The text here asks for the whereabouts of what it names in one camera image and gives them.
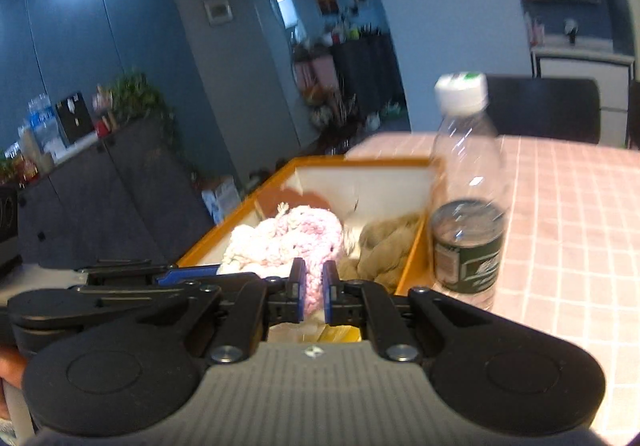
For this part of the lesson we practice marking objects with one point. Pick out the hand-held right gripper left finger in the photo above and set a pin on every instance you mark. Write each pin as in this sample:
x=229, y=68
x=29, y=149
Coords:
x=300, y=288

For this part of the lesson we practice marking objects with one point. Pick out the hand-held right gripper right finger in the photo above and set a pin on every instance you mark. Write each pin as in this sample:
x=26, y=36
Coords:
x=328, y=293

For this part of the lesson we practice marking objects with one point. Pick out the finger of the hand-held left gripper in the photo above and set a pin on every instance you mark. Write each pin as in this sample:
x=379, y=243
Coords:
x=187, y=273

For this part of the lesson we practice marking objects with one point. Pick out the pink and white knitted cloth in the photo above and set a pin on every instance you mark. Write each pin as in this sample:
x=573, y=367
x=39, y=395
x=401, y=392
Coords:
x=295, y=236

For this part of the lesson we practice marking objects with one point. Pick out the beige cloth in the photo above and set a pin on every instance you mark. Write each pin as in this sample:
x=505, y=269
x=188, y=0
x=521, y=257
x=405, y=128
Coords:
x=380, y=246

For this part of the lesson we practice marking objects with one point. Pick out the orange rimmed white box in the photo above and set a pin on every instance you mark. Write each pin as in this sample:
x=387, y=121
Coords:
x=365, y=186

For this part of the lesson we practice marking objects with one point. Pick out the clear plastic bottle green label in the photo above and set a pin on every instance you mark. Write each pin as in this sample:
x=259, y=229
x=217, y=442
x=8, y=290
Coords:
x=470, y=206

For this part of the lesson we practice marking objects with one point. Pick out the person's left hand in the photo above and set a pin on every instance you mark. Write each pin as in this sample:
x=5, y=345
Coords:
x=10, y=366

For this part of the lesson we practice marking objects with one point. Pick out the white carton on floor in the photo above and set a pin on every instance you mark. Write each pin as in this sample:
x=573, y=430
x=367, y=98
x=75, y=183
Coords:
x=221, y=198

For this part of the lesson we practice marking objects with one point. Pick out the dark grey sideboard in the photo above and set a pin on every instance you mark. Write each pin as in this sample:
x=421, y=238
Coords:
x=115, y=196

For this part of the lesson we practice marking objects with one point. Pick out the green trailing plant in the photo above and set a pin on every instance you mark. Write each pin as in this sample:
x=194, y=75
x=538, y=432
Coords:
x=142, y=101

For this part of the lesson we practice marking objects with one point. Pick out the pack of water bottles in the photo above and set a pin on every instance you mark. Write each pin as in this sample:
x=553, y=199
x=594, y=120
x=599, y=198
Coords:
x=44, y=124

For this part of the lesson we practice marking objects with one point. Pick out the black box with white print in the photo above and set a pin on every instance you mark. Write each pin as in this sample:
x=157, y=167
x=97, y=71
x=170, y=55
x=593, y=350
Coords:
x=74, y=119

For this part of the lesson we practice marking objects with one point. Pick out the pink cloth stand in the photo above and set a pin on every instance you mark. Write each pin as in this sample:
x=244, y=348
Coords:
x=315, y=71

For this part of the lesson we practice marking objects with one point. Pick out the tall dark cabinet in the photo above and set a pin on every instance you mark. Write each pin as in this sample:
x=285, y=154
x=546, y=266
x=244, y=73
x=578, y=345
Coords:
x=370, y=76

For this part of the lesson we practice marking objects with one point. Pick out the pink checked tablecloth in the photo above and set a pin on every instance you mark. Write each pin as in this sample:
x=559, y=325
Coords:
x=565, y=251

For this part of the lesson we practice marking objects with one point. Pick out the black chair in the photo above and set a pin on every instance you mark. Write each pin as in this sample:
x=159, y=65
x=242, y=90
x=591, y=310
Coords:
x=542, y=109

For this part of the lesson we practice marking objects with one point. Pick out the white cabinet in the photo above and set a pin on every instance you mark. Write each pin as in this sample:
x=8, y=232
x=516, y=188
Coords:
x=582, y=71

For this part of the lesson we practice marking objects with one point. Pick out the small grey wall frame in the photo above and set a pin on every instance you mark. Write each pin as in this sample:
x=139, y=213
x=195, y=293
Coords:
x=218, y=11

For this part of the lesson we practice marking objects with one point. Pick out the yellow wall picture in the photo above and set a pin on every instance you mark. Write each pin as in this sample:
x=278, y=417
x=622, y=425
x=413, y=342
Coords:
x=325, y=0

